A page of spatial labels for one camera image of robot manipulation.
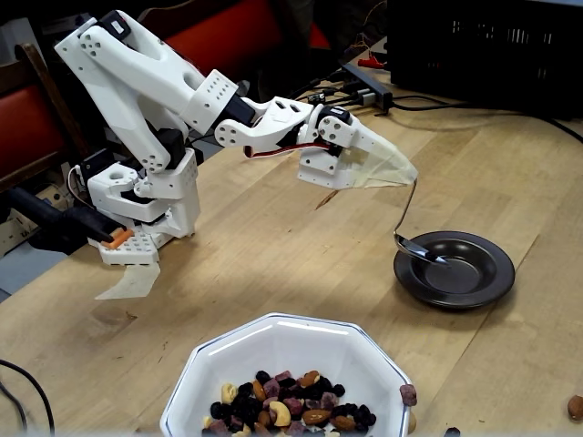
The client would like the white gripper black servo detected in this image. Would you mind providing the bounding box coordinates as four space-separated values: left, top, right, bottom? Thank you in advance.
297 104 420 189

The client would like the bent metal spoon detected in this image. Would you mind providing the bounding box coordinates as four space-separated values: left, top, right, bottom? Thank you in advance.
392 177 452 268

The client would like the dark brown plate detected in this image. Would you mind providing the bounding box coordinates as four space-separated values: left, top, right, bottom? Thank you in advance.
393 230 517 310

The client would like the white octagonal bowl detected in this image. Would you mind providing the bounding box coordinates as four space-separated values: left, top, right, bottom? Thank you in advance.
159 312 414 437

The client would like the grey usb hub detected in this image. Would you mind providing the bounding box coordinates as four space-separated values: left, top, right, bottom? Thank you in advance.
341 62 394 113

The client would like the black plastic crate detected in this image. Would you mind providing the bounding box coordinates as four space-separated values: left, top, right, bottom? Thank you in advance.
386 0 583 120

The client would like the wooden chair red cushion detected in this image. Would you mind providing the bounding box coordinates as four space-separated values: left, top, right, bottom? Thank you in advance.
0 43 92 192
136 0 329 83

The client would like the mixed nuts and dried fruit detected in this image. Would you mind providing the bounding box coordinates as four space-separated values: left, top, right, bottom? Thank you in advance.
199 369 378 437

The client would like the beige masking tape piece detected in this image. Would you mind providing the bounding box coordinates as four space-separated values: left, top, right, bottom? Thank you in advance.
94 262 161 300

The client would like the black clamp orange tip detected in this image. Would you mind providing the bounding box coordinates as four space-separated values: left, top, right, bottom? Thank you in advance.
4 186 136 256

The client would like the printed cardboard box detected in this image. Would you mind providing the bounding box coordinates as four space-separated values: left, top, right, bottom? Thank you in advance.
0 181 74 259

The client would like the thin black usb cable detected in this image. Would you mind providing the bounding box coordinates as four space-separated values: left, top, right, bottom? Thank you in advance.
291 75 365 108

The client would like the thick black cable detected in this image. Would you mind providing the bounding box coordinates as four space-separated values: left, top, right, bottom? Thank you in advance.
390 93 583 142

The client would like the red servo cable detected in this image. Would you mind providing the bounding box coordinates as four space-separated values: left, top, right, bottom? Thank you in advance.
243 140 333 160

